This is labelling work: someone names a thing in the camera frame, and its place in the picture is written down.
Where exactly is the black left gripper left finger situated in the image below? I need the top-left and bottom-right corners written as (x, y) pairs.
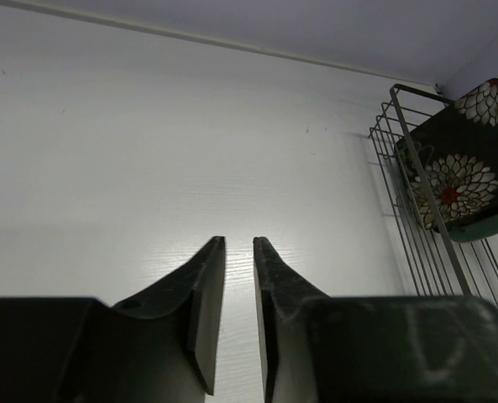
top-left (113, 236), bottom-right (226, 395)

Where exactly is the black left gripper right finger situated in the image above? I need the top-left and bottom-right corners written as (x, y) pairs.
top-left (253, 237), bottom-right (328, 402)

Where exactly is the black floral square plate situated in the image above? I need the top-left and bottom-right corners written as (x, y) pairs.
top-left (396, 78), bottom-right (498, 231)

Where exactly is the teal green square plate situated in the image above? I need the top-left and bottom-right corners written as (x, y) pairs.
top-left (448, 214), bottom-right (498, 243)

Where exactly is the grey wire dish rack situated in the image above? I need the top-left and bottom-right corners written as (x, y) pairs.
top-left (369, 84), bottom-right (498, 308)

